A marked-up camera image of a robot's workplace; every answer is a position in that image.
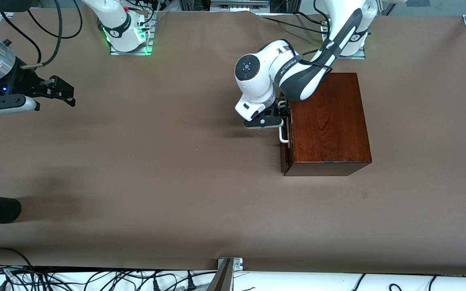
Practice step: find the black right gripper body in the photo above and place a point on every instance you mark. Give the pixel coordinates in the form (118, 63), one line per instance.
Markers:
(26, 80)

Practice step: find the brown paper table cover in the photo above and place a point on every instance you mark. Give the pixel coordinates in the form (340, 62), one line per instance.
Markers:
(176, 161)

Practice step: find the silver metal corner bracket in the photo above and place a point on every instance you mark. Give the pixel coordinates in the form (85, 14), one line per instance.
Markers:
(235, 263)

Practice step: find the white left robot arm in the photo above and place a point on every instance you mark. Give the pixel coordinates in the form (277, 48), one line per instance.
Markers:
(257, 81)

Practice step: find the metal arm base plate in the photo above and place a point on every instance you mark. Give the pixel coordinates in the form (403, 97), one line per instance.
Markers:
(148, 42)
(360, 54)

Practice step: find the dark brown wooden cabinet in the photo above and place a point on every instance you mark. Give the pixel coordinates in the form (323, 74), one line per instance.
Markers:
(330, 125)

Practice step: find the aluminium frame structure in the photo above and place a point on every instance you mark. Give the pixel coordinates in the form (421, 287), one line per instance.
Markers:
(239, 5)

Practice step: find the aluminium profile post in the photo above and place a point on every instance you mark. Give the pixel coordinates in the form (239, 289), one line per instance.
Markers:
(221, 279)

